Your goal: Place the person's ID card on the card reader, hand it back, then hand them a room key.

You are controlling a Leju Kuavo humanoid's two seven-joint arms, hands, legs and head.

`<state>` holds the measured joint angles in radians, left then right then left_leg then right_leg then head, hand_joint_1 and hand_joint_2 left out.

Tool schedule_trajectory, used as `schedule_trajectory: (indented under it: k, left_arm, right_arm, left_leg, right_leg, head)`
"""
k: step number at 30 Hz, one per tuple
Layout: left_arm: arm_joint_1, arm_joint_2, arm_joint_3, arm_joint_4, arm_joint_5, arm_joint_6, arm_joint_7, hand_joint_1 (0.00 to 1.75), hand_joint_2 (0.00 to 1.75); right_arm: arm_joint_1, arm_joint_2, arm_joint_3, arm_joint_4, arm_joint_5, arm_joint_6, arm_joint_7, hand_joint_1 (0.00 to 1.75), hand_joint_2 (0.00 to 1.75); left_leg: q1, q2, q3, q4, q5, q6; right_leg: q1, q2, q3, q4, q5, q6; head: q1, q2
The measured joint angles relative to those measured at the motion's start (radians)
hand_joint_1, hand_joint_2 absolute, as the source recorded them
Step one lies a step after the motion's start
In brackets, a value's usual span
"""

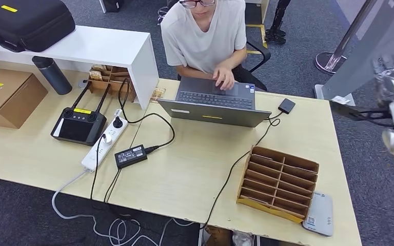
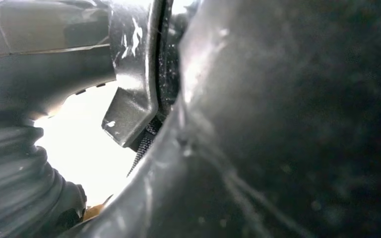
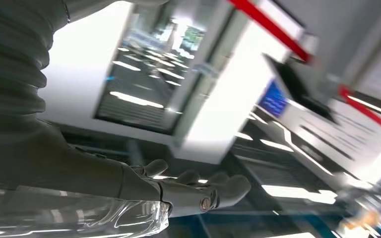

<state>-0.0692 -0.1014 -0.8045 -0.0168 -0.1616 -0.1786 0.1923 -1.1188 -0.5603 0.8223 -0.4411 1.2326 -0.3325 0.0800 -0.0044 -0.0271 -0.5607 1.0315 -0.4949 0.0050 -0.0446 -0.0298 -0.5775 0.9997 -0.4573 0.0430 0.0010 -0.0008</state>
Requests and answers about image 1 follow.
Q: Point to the person's left hand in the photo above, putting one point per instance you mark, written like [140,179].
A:
[224,77]

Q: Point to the person's right forearm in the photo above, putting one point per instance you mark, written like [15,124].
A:
[193,73]

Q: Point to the person's left forearm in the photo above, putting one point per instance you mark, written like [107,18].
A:
[234,61]

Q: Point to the person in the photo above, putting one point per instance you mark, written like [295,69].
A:
[203,40]

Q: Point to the brown slotted card rack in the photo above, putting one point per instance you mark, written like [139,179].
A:
[278,185]

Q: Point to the gold hotel key card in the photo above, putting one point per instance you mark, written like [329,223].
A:
[256,200]

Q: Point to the white card reader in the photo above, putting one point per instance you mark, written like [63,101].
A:
[318,214]

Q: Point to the grey laptop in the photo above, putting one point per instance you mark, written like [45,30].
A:
[214,117]

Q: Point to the grey kiosk stand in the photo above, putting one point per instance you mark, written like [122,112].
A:
[356,54]

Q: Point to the small black external drive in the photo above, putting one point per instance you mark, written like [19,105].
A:
[286,106]

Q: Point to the black robot leg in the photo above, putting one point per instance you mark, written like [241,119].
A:
[278,23]

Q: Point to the black rimmed glasses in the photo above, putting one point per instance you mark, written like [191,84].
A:
[197,3]

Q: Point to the white cabinet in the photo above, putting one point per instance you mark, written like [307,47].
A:
[265,8]

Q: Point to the small wooden slotted rack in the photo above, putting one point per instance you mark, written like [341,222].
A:
[114,84]

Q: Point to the black plug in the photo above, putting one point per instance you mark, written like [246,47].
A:
[117,123]

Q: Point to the black power adapter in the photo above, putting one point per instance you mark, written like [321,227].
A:
[131,157]

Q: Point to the gold cards in small rack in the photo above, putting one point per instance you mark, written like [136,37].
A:
[95,75]

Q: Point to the white plug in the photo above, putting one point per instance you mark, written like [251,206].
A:
[106,138]

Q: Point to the white desk shelf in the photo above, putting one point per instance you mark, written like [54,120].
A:
[95,46]

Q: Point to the black box with white edge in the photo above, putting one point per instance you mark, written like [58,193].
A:
[112,5]

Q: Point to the small grey round disc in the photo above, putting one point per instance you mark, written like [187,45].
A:
[82,84]

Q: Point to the white power strip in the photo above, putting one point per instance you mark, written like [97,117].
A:
[100,152]

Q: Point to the black remote controller with antennas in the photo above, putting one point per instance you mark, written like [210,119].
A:
[78,129]

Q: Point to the brown cardboard piece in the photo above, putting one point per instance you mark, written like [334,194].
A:
[219,236]

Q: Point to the dark grey thermos bottle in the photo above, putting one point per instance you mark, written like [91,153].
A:
[54,78]

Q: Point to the black carrying case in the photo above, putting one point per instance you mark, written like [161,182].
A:
[27,22]

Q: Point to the brown cardboard box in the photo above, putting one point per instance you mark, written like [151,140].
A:
[8,98]

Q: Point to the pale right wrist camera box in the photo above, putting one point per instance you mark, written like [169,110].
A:
[340,100]

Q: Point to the chrome stanchion post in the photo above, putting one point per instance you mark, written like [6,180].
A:
[329,61]

